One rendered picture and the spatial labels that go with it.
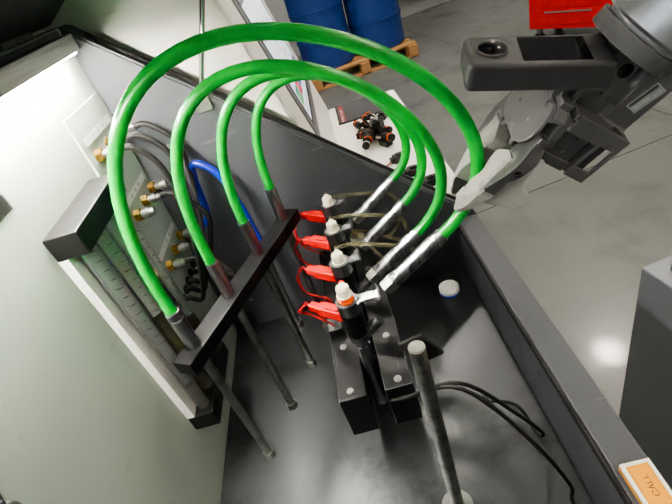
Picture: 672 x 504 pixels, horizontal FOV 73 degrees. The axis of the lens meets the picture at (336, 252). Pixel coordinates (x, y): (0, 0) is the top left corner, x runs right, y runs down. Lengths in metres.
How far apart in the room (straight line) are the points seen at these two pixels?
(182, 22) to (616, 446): 0.78
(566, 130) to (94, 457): 0.55
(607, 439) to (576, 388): 0.07
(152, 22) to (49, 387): 0.52
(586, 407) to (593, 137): 0.32
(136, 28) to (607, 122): 0.64
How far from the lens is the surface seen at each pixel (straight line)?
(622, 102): 0.47
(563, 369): 0.66
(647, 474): 0.58
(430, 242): 0.52
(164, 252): 0.79
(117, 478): 0.59
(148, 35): 0.80
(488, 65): 0.40
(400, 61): 0.43
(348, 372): 0.64
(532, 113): 0.45
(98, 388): 0.58
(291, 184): 0.81
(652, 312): 1.07
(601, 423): 0.62
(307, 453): 0.78
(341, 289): 0.54
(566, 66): 0.42
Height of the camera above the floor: 1.47
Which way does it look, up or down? 35 degrees down
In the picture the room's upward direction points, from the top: 19 degrees counter-clockwise
